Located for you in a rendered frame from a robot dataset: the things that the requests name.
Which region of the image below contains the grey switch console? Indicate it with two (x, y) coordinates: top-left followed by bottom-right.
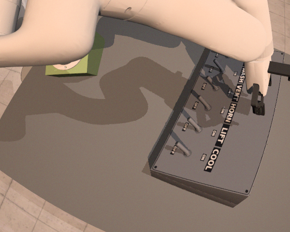
(150, 50), (282, 208)

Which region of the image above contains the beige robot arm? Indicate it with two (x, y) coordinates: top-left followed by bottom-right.
(0, 0), (274, 70)

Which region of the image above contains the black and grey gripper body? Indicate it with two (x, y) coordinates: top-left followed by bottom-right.
(244, 50), (274, 97)

